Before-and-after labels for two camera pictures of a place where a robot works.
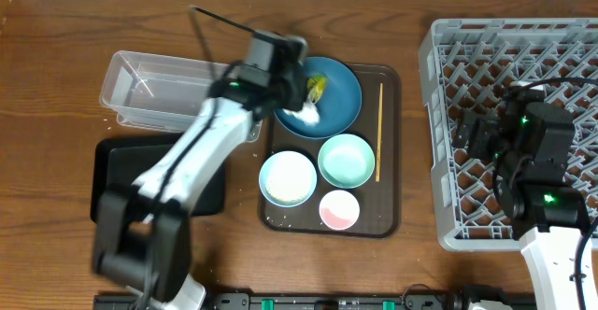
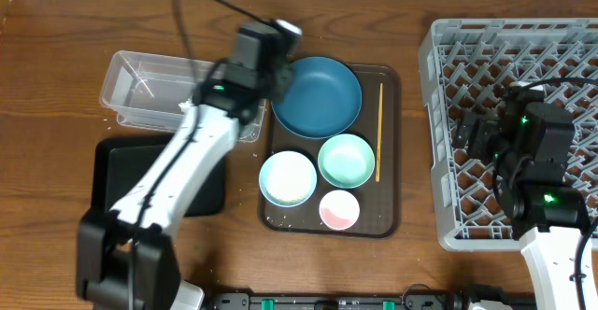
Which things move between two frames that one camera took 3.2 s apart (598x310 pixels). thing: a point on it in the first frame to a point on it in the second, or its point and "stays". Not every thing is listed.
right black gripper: [485, 126] stays
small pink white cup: [339, 210] stays
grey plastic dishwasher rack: [467, 63] stays
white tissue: [308, 113] to [186, 105]
